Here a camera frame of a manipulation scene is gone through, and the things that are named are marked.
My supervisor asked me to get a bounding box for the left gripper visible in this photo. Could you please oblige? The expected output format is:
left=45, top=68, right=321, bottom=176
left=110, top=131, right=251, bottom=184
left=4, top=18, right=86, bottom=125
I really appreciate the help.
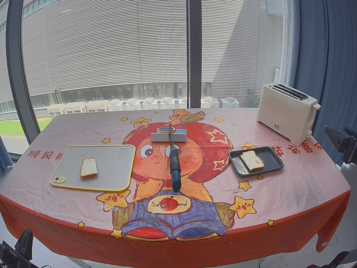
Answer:
left=0, top=228, right=37, bottom=268

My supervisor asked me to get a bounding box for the slice of bread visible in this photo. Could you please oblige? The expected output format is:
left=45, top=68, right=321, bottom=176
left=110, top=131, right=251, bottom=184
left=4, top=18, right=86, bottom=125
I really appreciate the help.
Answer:
left=239, top=150, right=265, bottom=173
left=80, top=158, right=98, bottom=180

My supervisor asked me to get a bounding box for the blue curtain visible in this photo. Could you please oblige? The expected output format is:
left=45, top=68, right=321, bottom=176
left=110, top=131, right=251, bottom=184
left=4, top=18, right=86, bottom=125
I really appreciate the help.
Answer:
left=287, top=0, right=357, bottom=150

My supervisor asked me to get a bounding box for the white knife rest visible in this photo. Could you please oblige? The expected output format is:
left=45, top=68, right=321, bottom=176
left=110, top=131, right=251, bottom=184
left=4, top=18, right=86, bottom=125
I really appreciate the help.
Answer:
left=151, top=129, right=187, bottom=143

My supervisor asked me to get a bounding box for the knife with blue-green handle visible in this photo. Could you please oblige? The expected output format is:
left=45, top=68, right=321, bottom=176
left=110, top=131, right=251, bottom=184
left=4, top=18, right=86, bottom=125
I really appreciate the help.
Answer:
left=168, top=123, right=182, bottom=193

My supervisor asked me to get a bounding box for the cream toaster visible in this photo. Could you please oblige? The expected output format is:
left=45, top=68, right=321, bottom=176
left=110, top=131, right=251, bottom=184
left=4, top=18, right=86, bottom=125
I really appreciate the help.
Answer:
left=256, top=82, right=321, bottom=146

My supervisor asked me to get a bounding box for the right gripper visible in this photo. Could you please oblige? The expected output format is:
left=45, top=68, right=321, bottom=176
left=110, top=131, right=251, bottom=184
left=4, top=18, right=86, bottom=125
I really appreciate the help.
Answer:
left=325, top=125, right=357, bottom=164

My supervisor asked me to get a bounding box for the window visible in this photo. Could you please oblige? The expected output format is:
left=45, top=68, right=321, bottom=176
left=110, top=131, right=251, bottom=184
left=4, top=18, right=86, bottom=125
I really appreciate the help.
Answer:
left=0, top=0, right=297, bottom=156

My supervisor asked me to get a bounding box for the dark grey tray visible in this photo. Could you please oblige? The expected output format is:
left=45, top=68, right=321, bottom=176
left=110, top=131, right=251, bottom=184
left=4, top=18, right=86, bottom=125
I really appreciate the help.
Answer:
left=228, top=146, right=284, bottom=178

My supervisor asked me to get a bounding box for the cutting board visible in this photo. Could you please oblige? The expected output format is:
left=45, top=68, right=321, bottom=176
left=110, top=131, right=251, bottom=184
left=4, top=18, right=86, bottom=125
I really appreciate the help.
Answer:
left=50, top=145, right=136, bottom=192

